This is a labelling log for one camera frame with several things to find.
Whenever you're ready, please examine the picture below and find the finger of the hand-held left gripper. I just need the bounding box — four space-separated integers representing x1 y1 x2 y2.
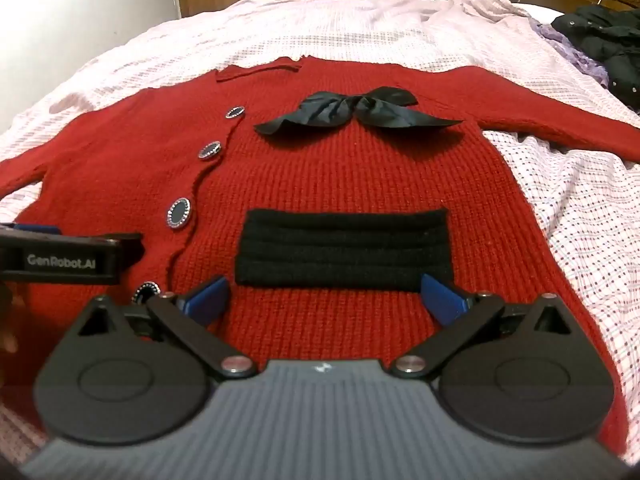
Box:
0 222 64 237
118 232 145 268

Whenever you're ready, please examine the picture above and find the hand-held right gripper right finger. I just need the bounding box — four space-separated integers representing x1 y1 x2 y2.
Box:
389 272 577 380

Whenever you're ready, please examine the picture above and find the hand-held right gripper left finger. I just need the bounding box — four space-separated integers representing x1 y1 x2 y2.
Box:
65 274 258 380

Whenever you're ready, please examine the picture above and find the red knitted cardigan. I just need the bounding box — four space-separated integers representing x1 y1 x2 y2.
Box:
0 56 640 466

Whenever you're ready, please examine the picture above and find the person's left hand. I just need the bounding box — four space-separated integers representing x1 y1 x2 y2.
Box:
0 282 21 386

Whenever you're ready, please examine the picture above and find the purple cloth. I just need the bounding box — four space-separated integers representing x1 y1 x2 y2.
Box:
529 16 610 90

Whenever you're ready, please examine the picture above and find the pink checked bed sheet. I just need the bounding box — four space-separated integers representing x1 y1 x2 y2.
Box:
0 0 640 463

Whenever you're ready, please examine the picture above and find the black jacket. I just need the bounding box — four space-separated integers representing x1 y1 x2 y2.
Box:
550 4 640 112

